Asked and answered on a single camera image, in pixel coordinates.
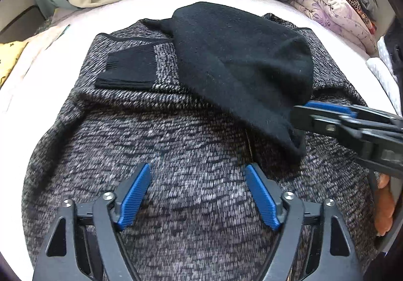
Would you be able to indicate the person's right hand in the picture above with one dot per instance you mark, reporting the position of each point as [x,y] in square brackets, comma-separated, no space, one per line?
[384,205]

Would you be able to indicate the cream orange patterned blanket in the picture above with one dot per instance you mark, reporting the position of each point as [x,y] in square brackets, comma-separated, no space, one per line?
[38,45]

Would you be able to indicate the yellow patterned pillow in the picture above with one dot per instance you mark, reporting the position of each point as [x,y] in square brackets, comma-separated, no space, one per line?
[9,56]

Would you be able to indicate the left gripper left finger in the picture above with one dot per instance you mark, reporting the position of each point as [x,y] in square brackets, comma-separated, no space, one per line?
[84,241]

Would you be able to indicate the white quilted bed cover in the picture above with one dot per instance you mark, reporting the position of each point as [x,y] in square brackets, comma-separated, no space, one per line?
[29,106]

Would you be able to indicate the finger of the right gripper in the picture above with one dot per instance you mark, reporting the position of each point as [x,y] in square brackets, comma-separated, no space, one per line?
[357,111]
[325,123]

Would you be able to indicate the black grey knit sweater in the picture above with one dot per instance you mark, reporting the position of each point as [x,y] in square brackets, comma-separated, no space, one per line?
[199,97]

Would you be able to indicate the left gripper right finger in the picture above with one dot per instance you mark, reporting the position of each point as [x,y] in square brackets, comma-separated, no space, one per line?
[331,254]

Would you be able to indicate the floral purple folded quilt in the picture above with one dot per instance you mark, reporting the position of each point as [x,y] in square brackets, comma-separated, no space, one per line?
[341,17]

